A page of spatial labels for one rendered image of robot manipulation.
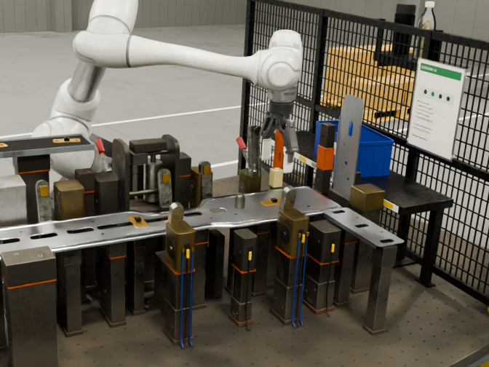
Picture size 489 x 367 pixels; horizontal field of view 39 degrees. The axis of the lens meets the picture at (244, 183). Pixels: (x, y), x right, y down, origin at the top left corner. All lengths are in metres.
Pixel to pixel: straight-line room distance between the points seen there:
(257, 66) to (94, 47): 0.53
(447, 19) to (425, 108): 10.32
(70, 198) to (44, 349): 0.46
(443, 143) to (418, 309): 0.55
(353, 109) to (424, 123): 0.29
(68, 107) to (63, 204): 0.67
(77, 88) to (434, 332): 1.49
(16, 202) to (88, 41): 0.53
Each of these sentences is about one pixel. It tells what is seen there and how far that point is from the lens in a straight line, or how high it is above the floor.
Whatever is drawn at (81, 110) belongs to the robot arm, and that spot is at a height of 1.16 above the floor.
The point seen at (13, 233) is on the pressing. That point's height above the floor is 1.00.
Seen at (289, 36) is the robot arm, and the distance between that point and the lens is 2.08.
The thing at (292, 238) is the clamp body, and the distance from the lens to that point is 2.03.
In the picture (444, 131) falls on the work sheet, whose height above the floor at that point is 1.24.
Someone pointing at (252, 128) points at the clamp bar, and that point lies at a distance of 2.31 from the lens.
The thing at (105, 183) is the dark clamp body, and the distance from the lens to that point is 2.16.
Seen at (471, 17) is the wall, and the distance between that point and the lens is 12.48.
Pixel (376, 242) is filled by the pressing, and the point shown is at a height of 1.00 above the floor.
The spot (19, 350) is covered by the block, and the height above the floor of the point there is 0.79.
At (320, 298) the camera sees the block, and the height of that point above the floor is 0.75.
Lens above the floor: 1.80
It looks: 19 degrees down
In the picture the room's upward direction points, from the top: 3 degrees clockwise
